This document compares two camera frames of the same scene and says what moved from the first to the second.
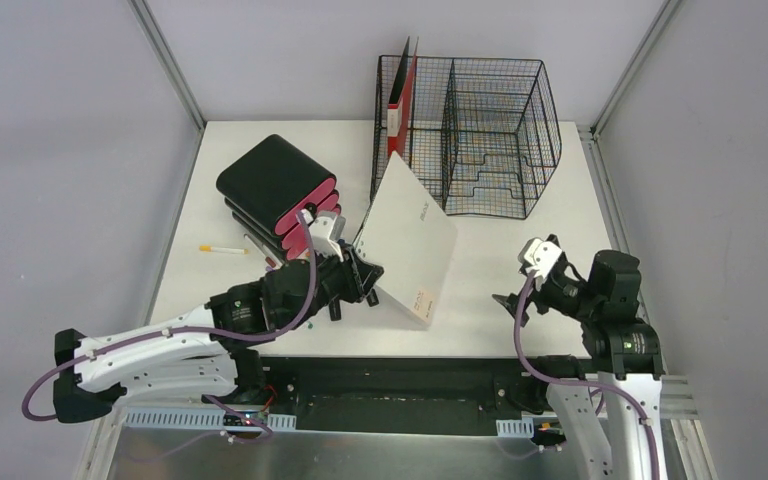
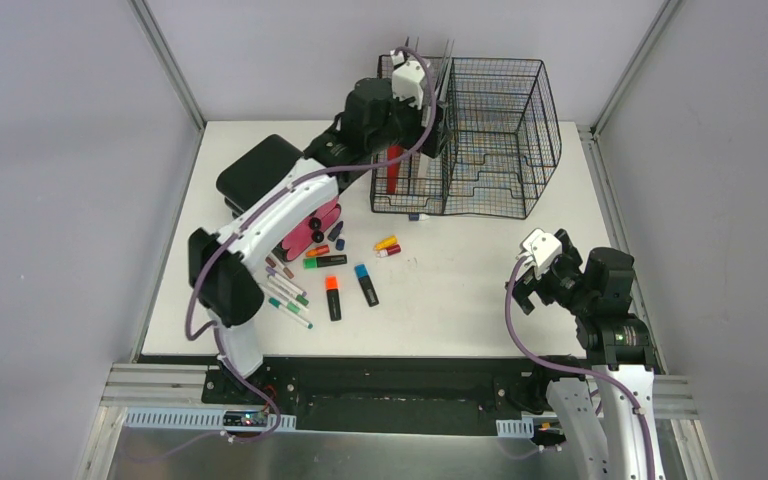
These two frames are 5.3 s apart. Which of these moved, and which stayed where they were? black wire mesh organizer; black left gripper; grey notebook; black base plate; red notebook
Moved: grey notebook; black left gripper; red notebook
Stayed: black base plate; black wire mesh organizer
